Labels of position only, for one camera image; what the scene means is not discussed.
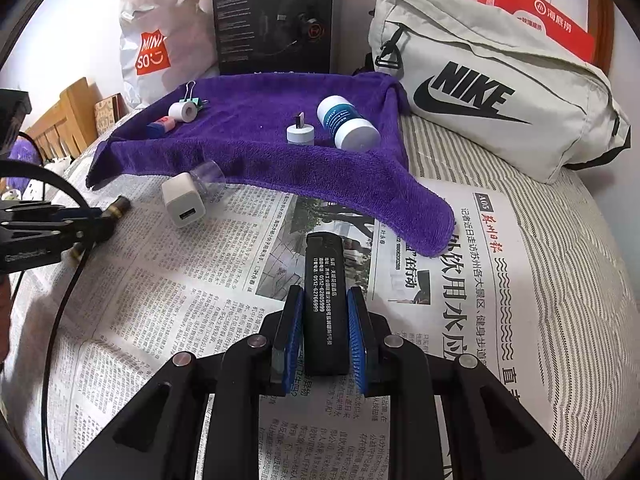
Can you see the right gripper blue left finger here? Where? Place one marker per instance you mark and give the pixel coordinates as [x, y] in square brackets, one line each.
[286, 342]

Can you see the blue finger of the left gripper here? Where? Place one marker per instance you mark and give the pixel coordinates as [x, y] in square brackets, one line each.
[75, 214]
[99, 232]

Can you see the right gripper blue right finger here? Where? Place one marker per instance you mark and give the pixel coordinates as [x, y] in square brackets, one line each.
[363, 345]

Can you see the black lighter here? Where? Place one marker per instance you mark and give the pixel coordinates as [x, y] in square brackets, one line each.
[325, 313]

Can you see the white usb charger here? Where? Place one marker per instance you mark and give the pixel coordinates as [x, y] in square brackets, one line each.
[182, 200]

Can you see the blue pink eraser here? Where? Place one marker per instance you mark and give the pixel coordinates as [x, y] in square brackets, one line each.
[160, 127]

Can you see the clear plastic cap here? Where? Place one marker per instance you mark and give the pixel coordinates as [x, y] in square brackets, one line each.
[208, 178]

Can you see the white tape roll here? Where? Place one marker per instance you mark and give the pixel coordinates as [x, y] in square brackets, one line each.
[183, 111]

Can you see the green binder clip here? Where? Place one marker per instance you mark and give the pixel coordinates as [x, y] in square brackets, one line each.
[190, 97]

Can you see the white blue lotion bottle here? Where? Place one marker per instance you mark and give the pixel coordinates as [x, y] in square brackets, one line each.
[349, 130]

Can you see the small white round adapter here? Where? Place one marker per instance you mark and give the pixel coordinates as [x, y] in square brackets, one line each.
[300, 133]

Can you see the left hand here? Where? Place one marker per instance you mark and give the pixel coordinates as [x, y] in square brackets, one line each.
[6, 305]

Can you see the wooden furniture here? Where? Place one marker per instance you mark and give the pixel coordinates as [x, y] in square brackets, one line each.
[68, 127]

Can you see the patterned brown book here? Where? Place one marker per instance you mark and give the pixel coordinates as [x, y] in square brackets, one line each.
[109, 111]

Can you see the purple towel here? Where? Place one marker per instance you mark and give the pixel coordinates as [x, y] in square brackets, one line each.
[243, 129]

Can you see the white Miniso bag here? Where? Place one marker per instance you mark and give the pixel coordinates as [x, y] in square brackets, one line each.
[163, 44]

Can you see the striped bed cover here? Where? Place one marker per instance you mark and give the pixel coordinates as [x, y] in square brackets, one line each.
[532, 283]

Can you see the white Nike bag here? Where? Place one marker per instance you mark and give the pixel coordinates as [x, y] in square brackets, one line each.
[481, 73]

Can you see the black headset box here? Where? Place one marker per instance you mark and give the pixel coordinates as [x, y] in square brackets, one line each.
[267, 36]

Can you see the red paper bag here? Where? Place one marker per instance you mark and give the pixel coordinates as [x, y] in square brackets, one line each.
[543, 16]

